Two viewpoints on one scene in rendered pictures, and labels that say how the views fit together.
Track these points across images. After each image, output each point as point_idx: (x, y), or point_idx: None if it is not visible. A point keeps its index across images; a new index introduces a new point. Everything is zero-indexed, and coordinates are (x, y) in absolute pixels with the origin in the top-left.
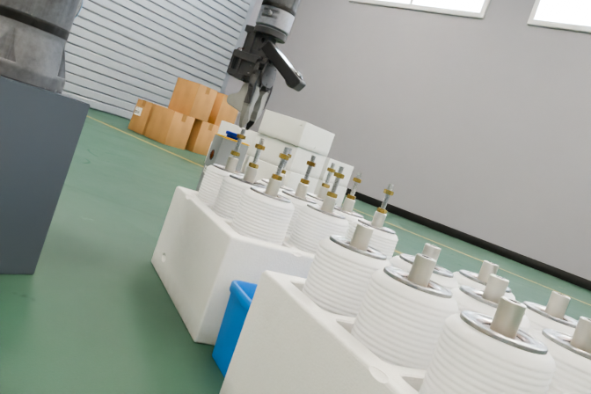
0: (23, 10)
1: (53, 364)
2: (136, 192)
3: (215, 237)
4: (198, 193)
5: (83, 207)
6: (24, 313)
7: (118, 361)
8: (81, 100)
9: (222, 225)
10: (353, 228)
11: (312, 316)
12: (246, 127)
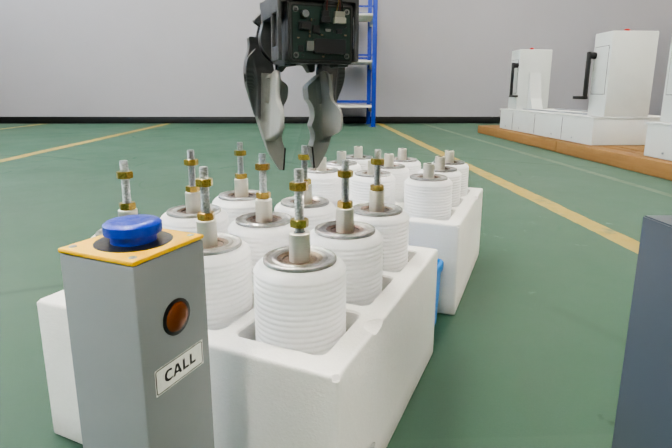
0: None
1: (575, 346)
2: None
3: (428, 274)
4: (340, 328)
5: None
6: (606, 395)
7: (522, 343)
8: (662, 221)
9: (423, 261)
10: None
11: (469, 209)
12: (284, 165)
